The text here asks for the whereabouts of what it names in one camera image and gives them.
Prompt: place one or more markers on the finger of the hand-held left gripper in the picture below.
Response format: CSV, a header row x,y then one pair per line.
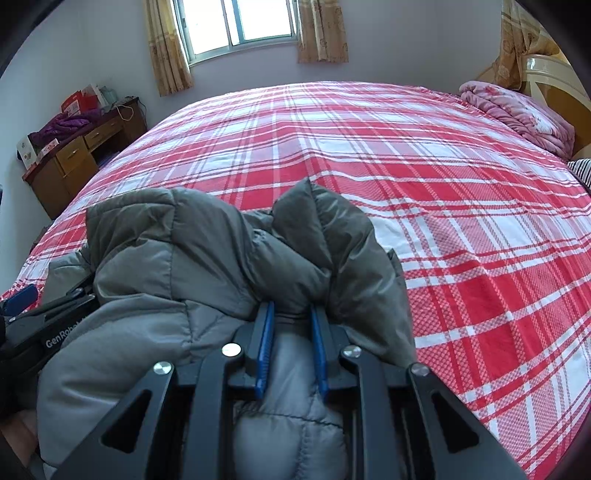
x,y
21,296

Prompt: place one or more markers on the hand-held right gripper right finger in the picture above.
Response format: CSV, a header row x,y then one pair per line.
x,y
319,350

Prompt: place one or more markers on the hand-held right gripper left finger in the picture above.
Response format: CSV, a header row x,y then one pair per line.
x,y
264,350

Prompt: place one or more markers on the grey puffer jacket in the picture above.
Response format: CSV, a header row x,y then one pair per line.
x,y
184,277

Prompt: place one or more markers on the wooden desk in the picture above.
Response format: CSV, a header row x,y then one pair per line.
x,y
69,175

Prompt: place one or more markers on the white box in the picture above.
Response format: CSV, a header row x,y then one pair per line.
x,y
27,151

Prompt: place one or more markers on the purple cloth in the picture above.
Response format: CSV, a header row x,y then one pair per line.
x,y
64,125

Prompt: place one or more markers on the red plaid bed sheet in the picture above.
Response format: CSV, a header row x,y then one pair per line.
x,y
461,230

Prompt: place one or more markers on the red gift bag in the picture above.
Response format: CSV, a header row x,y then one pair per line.
x,y
81,100

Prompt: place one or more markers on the orange floral curtain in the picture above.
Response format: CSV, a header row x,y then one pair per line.
x,y
168,50
323,32

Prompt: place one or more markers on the pink quilt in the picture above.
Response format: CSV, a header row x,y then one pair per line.
x,y
517,110

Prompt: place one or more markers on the striped pillow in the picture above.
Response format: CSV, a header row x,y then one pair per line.
x,y
582,173

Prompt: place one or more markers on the window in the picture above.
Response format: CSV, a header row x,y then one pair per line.
x,y
240,23

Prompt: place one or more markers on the cream bed headboard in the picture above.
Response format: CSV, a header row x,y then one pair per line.
x,y
554,78

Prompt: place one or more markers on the yellow floral cloth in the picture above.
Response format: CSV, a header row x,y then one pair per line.
x,y
517,41

